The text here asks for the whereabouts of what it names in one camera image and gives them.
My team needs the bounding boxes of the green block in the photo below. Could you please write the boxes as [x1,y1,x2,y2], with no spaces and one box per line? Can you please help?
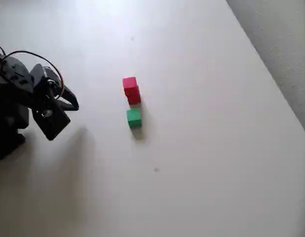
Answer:
[126,108,142,128]

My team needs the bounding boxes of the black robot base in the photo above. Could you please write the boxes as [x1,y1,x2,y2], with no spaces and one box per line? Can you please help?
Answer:
[0,98,29,161]

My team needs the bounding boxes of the black camera box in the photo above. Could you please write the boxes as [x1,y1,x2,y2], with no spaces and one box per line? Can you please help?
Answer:
[31,78,72,142]

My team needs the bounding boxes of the red and black cable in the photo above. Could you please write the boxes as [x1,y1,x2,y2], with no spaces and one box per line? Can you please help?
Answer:
[0,43,66,101]

